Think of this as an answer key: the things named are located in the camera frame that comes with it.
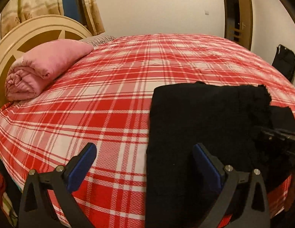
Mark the black pants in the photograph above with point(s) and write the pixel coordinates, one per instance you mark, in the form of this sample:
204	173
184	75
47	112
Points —
197	123

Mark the brown wooden door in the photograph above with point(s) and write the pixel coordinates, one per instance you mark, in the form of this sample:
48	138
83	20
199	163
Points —
246	7

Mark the grey fringed pillow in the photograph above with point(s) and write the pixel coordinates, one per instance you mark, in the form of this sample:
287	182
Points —
100	39

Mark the red plaid bed sheet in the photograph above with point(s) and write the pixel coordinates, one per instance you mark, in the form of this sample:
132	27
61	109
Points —
102	99

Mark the cream wooden headboard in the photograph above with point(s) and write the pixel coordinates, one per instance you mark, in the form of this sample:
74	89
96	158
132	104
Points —
9	49

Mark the pink folded blanket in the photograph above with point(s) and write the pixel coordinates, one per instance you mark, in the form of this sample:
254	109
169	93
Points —
47	64

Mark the wooden chair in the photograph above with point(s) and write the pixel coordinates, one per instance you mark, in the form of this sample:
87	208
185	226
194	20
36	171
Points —
234	35

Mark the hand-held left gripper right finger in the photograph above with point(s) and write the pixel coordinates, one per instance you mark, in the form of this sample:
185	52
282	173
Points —
208	168

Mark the black luggage bag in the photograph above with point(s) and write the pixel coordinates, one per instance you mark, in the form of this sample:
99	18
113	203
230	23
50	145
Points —
285	61

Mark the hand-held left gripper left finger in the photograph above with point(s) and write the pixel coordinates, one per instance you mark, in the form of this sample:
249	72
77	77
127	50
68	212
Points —
82	168

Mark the red and striped cloth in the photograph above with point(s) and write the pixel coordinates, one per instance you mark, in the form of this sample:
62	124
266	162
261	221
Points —
7	204

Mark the window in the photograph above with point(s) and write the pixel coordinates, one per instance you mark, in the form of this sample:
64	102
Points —
70	0

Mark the brown door frame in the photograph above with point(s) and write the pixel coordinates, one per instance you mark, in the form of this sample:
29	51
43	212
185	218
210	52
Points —
225	9

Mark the beige floral curtain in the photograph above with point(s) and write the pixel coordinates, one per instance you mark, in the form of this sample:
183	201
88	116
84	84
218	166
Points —
92	7
35	2

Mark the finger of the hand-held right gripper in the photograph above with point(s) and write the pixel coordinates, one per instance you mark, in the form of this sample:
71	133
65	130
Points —
278	139

